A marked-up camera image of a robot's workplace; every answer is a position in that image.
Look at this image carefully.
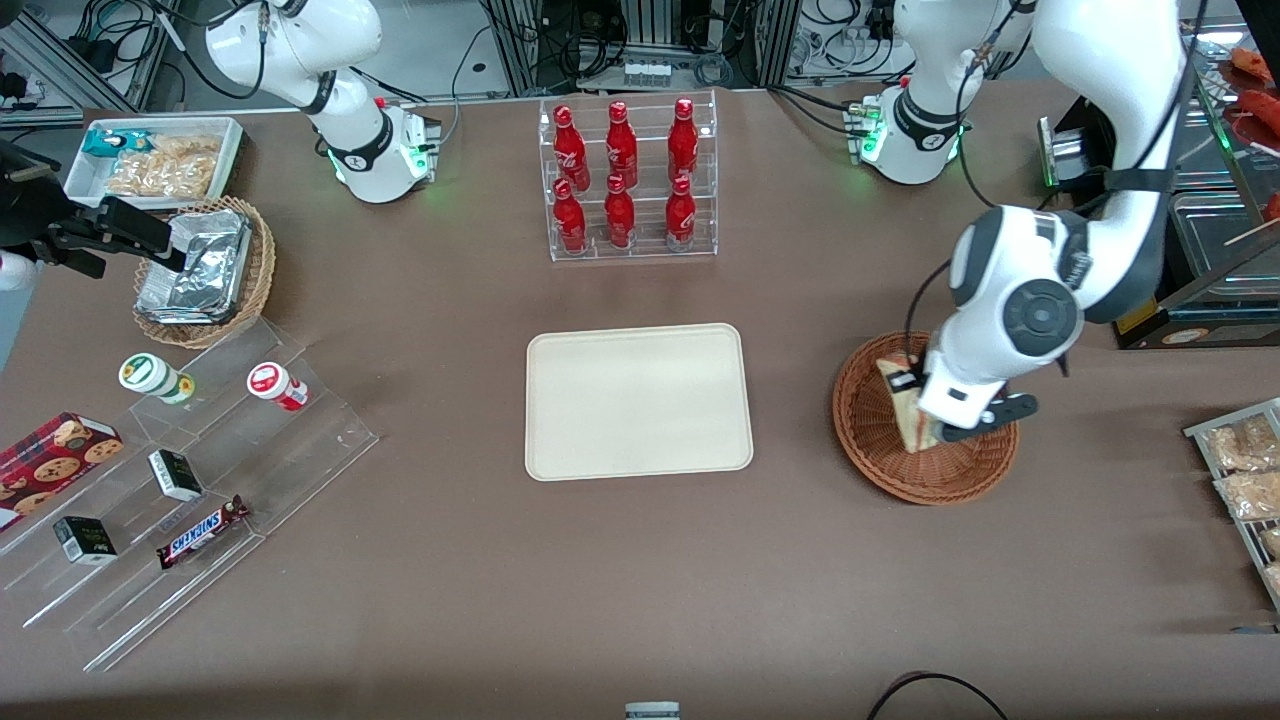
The clear bag of chips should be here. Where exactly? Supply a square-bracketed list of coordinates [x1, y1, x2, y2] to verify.
[104, 134, 223, 199]

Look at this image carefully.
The red lid white bottle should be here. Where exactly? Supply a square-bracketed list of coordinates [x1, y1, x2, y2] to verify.
[246, 361, 310, 413]

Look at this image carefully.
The clear acrylic bottle rack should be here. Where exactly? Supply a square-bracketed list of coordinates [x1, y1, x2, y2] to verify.
[537, 89, 720, 265]

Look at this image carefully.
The clear acrylic stepped shelf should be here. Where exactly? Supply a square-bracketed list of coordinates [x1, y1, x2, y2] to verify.
[0, 317, 380, 674]

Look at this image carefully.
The cream plastic tray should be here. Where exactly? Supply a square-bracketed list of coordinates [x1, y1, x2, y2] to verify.
[524, 322, 755, 484]

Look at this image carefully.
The deep wicker basket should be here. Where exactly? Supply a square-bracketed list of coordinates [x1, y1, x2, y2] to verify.
[132, 195, 277, 350]

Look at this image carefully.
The flat round wicker basket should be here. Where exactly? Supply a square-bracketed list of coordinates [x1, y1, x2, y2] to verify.
[832, 330, 1021, 507]

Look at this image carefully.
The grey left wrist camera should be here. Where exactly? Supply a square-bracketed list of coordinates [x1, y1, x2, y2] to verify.
[938, 394, 1039, 443]

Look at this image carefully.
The silver foil container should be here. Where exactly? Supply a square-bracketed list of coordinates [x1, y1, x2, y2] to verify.
[136, 209, 252, 326]

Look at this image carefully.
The grey wire rack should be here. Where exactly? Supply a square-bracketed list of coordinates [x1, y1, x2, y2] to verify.
[1184, 397, 1280, 613]

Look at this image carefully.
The red cookie box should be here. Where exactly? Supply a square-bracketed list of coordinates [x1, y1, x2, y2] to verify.
[0, 411, 125, 532]

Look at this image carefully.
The black floor cable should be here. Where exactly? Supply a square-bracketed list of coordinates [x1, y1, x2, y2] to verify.
[864, 671, 1012, 720]

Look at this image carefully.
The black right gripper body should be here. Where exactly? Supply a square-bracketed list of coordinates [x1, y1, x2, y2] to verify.
[0, 140, 109, 280]

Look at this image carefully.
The clear bag of pastry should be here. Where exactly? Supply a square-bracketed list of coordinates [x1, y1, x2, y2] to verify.
[1214, 469, 1280, 522]
[1202, 414, 1280, 473]

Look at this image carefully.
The teal snack packet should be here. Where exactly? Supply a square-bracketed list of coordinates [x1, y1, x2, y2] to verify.
[81, 128, 157, 161]

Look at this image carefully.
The small black box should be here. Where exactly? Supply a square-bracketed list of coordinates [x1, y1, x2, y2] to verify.
[52, 515, 119, 567]
[147, 449, 205, 503]

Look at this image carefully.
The black hot food showcase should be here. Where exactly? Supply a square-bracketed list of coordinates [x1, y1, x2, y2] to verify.
[1037, 20, 1280, 351]

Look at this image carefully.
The red cola bottle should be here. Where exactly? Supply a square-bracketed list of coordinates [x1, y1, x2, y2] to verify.
[552, 105, 592, 192]
[552, 178, 589, 255]
[664, 174, 698, 252]
[605, 100, 640, 189]
[603, 173, 637, 250]
[667, 97, 700, 182]

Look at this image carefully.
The green lid white bottle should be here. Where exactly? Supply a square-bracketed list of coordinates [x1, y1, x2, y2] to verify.
[118, 353, 197, 406]

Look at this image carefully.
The white rectangular snack bin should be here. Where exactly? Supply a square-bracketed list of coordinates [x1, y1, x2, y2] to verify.
[63, 116, 247, 210]

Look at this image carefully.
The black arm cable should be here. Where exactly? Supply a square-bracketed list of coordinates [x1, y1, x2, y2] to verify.
[905, 255, 956, 366]

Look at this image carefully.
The snickers chocolate bar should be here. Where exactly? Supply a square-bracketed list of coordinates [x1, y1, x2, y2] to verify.
[156, 494, 252, 572]

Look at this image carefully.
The triangle sandwich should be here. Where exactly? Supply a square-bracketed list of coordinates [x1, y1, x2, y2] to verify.
[877, 352, 944, 454]

